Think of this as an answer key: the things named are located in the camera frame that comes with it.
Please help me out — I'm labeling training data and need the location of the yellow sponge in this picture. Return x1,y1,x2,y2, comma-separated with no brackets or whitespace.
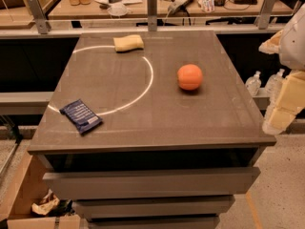
113,34,144,52

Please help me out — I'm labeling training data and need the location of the metal bracket middle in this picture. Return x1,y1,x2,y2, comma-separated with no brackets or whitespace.
147,0,157,31

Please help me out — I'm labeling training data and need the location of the metal bracket right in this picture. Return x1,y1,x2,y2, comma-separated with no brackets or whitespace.
255,0,275,30

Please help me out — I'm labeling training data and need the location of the orange ball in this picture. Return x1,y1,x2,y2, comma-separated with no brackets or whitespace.
177,64,203,91

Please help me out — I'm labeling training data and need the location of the clear plastic bottle left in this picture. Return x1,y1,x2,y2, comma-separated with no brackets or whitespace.
245,71,261,96

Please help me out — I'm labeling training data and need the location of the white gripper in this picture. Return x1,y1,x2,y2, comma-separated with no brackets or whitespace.
258,4,305,135

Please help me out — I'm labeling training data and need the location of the cardboard box with trash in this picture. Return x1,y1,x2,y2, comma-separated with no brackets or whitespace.
0,153,81,229

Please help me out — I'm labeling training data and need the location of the blue rxbar blueberry wrapper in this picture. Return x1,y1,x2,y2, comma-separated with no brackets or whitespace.
59,99,103,135

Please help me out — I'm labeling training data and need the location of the clear plastic bottle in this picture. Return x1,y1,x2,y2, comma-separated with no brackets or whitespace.
265,69,285,95
245,71,261,96

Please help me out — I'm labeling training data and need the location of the wooden workbench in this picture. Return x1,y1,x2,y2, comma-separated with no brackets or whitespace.
49,0,293,20

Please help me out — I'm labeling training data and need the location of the crumpled paper trash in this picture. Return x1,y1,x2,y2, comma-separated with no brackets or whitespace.
31,190,60,216

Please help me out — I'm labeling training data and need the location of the metal bracket left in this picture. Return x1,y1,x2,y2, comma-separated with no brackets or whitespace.
27,0,51,34

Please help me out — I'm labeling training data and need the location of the grey power strip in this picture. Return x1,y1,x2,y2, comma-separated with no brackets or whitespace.
168,0,193,14

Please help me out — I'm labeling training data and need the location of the clear plastic bottle right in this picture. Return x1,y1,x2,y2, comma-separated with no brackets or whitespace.
265,69,285,95

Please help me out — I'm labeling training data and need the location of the metal bracket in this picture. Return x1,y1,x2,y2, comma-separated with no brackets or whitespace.
27,0,51,34
255,0,275,30
147,0,157,31

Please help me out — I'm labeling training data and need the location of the grey drawer cabinet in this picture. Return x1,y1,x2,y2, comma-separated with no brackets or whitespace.
29,31,275,229

